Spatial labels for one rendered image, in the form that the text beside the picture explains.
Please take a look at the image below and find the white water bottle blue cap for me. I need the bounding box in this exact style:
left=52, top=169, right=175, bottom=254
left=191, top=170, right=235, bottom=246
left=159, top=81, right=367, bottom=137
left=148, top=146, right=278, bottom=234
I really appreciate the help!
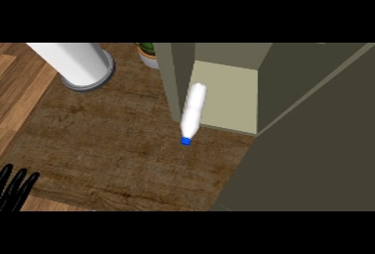
left=179, top=82, right=209, bottom=147

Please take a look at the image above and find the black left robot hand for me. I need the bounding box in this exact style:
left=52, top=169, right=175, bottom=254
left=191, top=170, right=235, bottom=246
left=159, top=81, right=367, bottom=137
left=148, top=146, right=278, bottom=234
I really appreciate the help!
left=0, top=163, right=42, bottom=212

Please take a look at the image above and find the potted green plant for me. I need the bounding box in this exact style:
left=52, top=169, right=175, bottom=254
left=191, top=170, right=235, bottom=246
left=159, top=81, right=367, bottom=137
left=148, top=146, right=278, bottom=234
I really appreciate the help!
left=135, top=43, right=162, bottom=70

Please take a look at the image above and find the olive grey cabinet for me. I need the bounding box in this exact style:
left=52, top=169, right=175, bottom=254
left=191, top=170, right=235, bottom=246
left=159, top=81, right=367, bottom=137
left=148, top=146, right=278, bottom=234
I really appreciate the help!
left=153, top=43, right=375, bottom=137

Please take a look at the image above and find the dark grey cabinet door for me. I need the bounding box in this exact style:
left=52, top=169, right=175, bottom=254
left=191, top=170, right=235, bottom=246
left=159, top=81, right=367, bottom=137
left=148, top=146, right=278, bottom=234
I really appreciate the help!
left=209, top=43, right=375, bottom=212

